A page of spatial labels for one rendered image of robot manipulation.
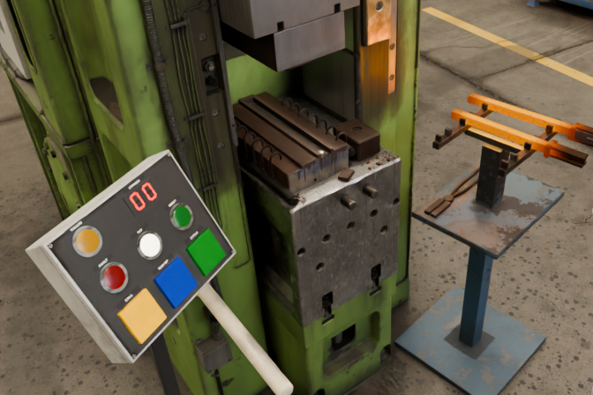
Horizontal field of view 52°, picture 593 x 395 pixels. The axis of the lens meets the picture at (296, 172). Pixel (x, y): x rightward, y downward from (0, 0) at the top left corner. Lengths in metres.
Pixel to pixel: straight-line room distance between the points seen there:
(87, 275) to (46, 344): 1.55
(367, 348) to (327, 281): 0.48
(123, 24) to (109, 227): 0.44
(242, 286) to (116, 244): 0.76
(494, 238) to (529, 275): 0.92
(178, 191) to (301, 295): 0.60
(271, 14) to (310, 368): 1.15
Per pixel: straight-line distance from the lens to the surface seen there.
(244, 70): 1.96
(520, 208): 1.98
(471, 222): 1.90
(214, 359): 1.95
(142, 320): 1.22
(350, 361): 2.17
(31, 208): 3.49
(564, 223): 3.06
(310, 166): 1.59
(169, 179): 1.30
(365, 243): 1.81
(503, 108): 1.94
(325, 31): 1.46
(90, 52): 1.77
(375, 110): 1.87
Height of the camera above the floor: 1.87
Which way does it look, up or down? 35 degrees down
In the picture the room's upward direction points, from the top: 5 degrees counter-clockwise
